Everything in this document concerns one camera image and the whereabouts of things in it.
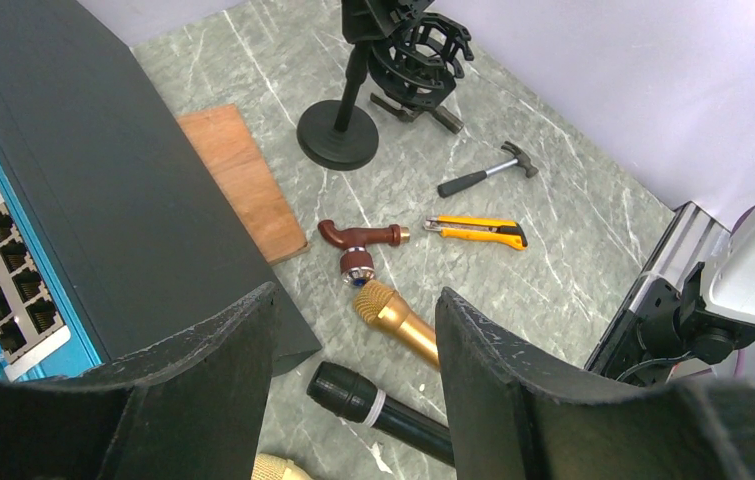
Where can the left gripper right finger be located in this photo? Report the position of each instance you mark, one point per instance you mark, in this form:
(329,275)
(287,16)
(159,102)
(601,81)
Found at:
(516,412)

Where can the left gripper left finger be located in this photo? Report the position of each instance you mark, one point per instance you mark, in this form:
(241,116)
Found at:
(188,407)

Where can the light gold microphone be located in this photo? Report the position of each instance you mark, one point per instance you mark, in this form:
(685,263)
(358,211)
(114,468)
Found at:
(270,467)

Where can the black microphone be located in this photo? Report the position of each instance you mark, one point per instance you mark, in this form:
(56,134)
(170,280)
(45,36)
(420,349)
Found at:
(353,397)

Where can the dark gold microphone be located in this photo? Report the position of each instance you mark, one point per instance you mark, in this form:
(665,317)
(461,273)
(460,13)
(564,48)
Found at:
(383,308)

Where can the black round-base stand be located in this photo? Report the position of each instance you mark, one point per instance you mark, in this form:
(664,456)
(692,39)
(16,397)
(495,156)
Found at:
(413,55)

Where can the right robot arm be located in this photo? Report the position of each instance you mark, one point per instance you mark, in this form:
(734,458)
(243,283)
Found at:
(716,311)

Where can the yellow utility knife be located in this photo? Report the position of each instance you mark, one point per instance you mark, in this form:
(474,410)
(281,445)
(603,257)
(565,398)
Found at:
(500,231)

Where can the red brown tap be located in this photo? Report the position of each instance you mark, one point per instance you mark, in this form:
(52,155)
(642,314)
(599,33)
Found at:
(356,263)

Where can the wooden board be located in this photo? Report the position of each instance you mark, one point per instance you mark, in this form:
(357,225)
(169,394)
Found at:
(244,179)

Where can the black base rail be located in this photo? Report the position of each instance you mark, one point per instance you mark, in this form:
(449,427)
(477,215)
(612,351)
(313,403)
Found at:
(690,238)

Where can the blue network switch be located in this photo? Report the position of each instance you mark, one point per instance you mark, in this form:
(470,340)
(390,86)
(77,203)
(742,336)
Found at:
(113,233)

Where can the black handled hammer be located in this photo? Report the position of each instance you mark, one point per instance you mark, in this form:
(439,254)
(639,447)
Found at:
(519,159)

